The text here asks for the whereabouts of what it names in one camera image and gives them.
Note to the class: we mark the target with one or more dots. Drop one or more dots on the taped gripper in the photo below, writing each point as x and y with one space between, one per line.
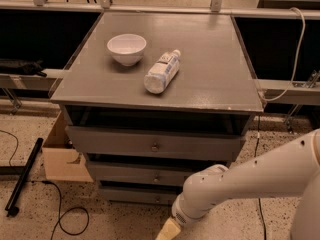
180 214

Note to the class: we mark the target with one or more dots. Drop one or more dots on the grey bottom drawer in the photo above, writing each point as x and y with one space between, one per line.
138 196

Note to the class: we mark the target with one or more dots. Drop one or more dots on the grey drawer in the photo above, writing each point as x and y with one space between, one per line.
138 196
155 172
155 144

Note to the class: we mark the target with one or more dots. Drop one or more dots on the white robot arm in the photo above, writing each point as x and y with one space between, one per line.
292 169

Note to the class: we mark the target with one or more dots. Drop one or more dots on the grey middle drawer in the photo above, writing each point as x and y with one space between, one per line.
155 172

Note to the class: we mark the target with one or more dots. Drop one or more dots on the grey top drawer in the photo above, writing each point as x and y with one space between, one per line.
155 144

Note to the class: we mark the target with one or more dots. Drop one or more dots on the grey drawer cabinet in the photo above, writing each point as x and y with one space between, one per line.
213 92

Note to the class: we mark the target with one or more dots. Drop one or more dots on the cardboard box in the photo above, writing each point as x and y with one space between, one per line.
61 161

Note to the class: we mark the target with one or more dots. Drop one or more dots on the white plastic bottle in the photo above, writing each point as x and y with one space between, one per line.
162 72

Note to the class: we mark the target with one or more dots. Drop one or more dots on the black metal bar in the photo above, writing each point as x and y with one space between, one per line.
11 208

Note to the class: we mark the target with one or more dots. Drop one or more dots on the white ceramic bowl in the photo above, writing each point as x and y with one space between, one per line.
127 49

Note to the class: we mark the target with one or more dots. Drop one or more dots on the metal frame rail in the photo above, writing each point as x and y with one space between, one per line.
33 82

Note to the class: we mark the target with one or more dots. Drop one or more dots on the black cloth on rail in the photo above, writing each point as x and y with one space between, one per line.
21 67

